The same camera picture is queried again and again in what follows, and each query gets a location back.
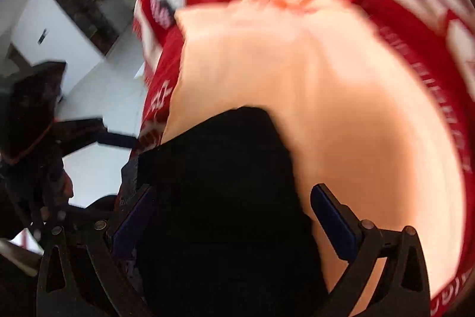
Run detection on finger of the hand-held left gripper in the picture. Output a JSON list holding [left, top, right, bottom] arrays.
[[56, 117, 139, 156]]

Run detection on red blanket with white print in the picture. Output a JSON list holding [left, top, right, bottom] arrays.
[[132, 0, 475, 317]]

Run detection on cream cloth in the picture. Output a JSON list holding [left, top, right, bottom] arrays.
[[161, 0, 469, 317]]

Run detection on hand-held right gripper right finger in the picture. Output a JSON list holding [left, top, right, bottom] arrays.
[[310, 183, 431, 317]]

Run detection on black pants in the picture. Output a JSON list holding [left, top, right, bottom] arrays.
[[119, 107, 331, 317]]

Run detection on person's left hand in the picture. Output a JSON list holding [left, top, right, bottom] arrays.
[[59, 170, 74, 201]]

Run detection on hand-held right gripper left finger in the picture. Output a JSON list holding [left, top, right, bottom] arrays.
[[36, 184, 158, 317]]

